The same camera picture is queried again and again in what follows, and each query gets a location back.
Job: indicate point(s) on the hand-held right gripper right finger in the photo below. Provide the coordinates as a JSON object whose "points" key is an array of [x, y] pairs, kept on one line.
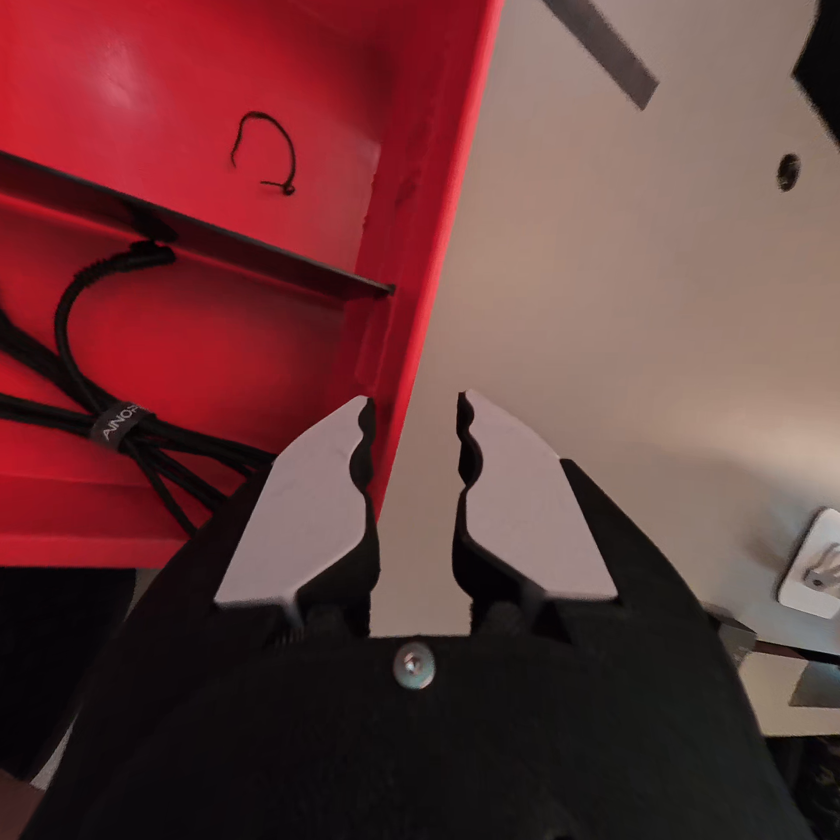
{"points": [[531, 518]]}

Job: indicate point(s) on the red plastic bin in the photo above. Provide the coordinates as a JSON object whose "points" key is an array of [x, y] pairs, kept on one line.
{"points": [[197, 65]]}

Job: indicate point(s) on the black twist tie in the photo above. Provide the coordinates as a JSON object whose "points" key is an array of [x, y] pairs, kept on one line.
{"points": [[289, 157]]}

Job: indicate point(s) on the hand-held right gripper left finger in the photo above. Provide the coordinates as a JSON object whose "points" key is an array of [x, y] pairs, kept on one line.
{"points": [[308, 518]]}

